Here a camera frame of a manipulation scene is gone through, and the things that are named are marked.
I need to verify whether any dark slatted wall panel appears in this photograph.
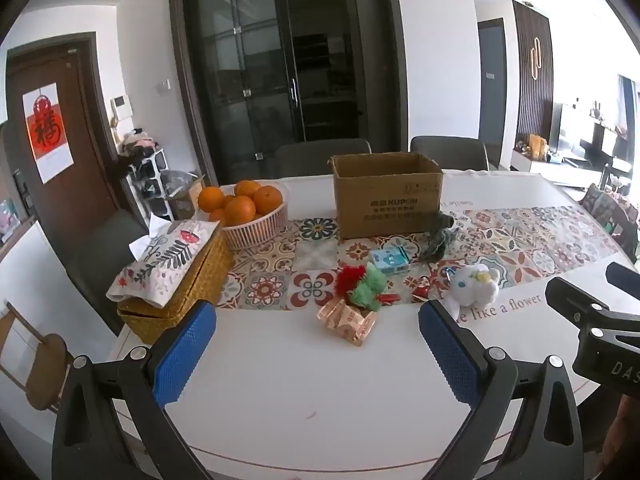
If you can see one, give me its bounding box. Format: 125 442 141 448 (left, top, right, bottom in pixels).
512 0 556 148

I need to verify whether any person's right forearm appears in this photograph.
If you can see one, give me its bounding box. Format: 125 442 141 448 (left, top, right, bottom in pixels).
602 394 640 467

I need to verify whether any red and white door poster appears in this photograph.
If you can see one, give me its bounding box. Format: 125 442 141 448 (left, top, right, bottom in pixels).
22 86 75 184

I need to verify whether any grey plastic bag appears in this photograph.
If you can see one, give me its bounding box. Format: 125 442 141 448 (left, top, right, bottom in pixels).
160 170 198 198

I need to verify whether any pile of clothes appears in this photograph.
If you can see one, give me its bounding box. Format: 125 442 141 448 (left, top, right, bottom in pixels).
116 130 158 166

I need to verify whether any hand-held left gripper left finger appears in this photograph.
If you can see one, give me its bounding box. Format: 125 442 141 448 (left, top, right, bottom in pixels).
51 300 218 480

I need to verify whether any white paper tissue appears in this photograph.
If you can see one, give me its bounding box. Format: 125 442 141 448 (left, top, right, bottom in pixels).
128 212 173 261

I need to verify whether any dark glass sliding door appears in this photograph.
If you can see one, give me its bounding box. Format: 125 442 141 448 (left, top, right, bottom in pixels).
170 0 416 186

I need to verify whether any white shoe rack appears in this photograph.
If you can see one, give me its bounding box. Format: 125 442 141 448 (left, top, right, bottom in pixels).
125 147 173 223

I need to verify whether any woven wicker tissue box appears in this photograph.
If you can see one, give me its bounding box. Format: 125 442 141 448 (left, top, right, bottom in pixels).
116 225 233 345

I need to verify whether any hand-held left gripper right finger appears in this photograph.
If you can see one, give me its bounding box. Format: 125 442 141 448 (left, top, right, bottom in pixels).
417 300 586 480

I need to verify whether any pile of oranges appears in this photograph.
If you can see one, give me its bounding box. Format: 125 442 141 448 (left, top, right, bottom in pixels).
197 180 283 228

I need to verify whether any patterned cushion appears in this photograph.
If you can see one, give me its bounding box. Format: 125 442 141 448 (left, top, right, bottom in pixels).
580 183 618 228

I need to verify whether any floral tile table runner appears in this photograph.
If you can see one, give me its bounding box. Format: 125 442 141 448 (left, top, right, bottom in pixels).
215 205 621 311

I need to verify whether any flat screen television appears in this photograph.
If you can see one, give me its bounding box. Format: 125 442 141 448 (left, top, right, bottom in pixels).
552 102 601 156

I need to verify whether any round wooden stool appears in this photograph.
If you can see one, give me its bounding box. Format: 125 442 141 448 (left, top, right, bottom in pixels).
0 302 76 411

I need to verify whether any brown wooden door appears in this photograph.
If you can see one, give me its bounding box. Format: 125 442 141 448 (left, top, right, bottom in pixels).
7 32 121 241

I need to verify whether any grey dining chair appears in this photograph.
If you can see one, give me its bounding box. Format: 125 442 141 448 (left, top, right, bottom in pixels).
274 138 372 179
410 136 489 172
67 210 176 336

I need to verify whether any white media cabinet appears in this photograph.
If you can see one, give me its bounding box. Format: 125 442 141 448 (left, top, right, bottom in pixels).
510 149 556 176

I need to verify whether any dark interior door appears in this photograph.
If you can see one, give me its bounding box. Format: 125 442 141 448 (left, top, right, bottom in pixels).
477 19 507 168

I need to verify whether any white plastic fruit basket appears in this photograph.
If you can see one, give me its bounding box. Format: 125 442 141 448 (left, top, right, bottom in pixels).
197 182 291 250

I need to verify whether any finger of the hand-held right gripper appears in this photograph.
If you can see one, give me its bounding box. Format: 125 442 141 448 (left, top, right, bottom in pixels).
606 261 640 289
545 277 640 343

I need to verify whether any red and green plush toy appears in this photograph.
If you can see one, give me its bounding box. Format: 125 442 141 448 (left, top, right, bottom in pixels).
334 262 382 307

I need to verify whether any small open cardboard box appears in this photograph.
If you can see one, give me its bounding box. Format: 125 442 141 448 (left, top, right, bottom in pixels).
167 175 206 221

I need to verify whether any brown cardboard box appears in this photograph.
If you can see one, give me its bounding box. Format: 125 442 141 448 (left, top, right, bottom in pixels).
329 152 444 240

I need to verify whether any white plush toy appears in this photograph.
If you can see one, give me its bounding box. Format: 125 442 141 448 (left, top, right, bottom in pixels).
445 262 501 318

